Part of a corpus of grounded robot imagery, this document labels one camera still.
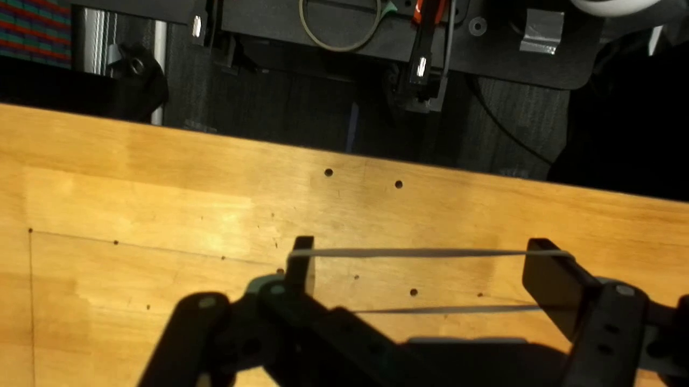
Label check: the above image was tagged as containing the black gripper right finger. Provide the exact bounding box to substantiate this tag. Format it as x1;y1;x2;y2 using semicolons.
520;237;689;387

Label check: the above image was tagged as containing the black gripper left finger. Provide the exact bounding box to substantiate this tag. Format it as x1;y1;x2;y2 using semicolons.
137;235;432;387

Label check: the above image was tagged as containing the thin pale rubber band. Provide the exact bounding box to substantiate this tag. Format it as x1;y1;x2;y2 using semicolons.
287;246;576;263

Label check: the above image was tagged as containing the looped thin green band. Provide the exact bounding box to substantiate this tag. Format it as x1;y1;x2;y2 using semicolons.
296;0;383;54

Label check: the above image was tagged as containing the black round knob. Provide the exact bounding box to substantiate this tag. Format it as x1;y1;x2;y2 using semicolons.
105;46;173;123

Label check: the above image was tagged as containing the silver tape piece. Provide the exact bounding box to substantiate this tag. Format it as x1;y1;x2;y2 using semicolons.
517;8;566;58

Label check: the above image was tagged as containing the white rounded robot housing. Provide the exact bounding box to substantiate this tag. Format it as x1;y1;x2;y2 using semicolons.
569;0;662;20

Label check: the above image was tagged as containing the colourful striped cloth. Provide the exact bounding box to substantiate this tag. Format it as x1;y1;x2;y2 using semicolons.
0;0;75;71

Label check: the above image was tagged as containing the thin black floor cable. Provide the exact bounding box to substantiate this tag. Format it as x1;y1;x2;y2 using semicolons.
467;73;560;168

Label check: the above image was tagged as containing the red-handled clamp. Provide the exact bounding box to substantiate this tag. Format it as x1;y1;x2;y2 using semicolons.
403;0;454;117

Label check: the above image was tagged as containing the shiny metal post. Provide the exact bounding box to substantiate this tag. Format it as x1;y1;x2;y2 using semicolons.
70;7;173;130

